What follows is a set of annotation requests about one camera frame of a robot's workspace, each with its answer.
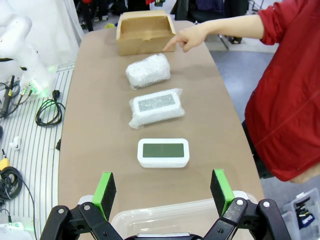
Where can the yellow tool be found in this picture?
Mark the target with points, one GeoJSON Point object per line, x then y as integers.
{"type": "Point", "coordinates": [3, 163]}

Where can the grooved metal platform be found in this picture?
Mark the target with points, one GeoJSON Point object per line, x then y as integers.
{"type": "Point", "coordinates": [37, 162]}

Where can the person in red jacket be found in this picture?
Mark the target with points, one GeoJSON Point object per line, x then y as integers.
{"type": "Point", "coordinates": [287, 100]}

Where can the clear plastic parts organizer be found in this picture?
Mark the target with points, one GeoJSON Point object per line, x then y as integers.
{"type": "Point", "coordinates": [292, 217]}

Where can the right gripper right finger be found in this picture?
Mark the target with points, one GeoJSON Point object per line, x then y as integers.
{"type": "Point", "coordinates": [221, 190]}

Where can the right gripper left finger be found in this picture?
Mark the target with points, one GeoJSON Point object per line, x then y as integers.
{"type": "Point", "coordinates": [103, 192]}

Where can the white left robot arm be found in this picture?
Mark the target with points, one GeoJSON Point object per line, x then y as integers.
{"type": "Point", "coordinates": [22, 50]}

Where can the person's right forearm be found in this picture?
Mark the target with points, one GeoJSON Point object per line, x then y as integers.
{"type": "Point", "coordinates": [235, 26]}

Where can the person's right hand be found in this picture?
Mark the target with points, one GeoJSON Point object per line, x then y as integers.
{"type": "Point", "coordinates": [192, 36]}

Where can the unwrapped white digital clock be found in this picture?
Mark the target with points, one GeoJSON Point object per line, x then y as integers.
{"type": "Point", "coordinates": [162, 161]}

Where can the clear plastic container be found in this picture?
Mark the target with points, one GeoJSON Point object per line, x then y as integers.
{"type": "Point", "coordinates": [162, 220]}

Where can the white plug adapter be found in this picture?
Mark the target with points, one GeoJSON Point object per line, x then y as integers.
{"type": "Point", "coordinates": [15, 143]}

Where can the thickly bubble-wrapped clock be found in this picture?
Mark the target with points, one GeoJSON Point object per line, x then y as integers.
{"type": "Point", "coordinates": [147, 71]}

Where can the bubble-wrapped clock showing display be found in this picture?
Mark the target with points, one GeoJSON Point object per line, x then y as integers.
{"type": "Point", "coordinates": [156, 110]}

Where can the open brown cardboard box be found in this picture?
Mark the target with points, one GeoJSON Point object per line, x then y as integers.
{"type": "Point", "coordinates": [145, 45]}

